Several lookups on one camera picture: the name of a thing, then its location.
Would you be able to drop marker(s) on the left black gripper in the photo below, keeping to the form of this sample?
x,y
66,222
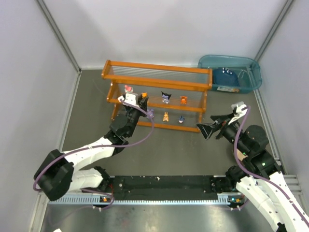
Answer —
x,y
136,108

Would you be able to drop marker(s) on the blue donkey toy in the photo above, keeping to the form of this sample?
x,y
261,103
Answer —
x,y
181,119

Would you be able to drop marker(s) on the tan tape roll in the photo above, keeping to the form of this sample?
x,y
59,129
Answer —
x,y
241,156

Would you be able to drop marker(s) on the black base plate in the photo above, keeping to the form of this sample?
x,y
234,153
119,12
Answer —
x,y
183,187

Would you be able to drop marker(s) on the yellow bear toy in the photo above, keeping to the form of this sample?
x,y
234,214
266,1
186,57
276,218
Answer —
x,y
144,94

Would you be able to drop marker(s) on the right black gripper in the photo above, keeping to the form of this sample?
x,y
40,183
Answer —
x,y
221,128

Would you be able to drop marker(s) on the teal plastic bin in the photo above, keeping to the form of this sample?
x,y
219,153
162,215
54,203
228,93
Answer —
x,y
247,70

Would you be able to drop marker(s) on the pink heart flower toy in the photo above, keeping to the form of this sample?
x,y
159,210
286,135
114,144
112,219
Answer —
x,y
128,89

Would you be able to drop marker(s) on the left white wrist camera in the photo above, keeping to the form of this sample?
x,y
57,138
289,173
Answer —
x,y
129,99

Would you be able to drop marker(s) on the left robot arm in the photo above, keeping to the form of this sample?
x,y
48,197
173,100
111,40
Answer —
x,y
63,172

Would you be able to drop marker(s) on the orange striped tiger toy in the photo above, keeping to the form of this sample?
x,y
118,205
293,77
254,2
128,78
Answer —
x,y
184,100

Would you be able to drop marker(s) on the orange wooden shelf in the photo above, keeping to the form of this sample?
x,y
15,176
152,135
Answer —
x,y
153,79

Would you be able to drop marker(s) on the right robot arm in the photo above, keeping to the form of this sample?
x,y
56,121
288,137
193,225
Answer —
x,y
257,175

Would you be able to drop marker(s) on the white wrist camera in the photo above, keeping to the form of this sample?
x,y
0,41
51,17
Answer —
x,y
129,99
239,111

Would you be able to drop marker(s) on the aluminium frame rail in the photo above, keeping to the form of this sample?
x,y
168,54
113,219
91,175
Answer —
x,y
293,183

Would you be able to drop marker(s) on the black white Kuromi toy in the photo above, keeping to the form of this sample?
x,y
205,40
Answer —
x,y
165,97

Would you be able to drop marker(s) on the purple bunny toy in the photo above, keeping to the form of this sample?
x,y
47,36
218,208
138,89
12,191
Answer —
x,y
150,113

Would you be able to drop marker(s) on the dark blue cap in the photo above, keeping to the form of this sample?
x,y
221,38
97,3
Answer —
x,y
225,77

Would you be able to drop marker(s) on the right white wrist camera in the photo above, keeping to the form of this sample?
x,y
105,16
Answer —
x,y
239,111

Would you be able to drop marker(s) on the orange rabbit toy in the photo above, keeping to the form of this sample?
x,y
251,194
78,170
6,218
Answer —
x,y
166,117

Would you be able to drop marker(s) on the grey slotted cable duct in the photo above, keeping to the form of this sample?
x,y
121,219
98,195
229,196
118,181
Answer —
x,y
96,199

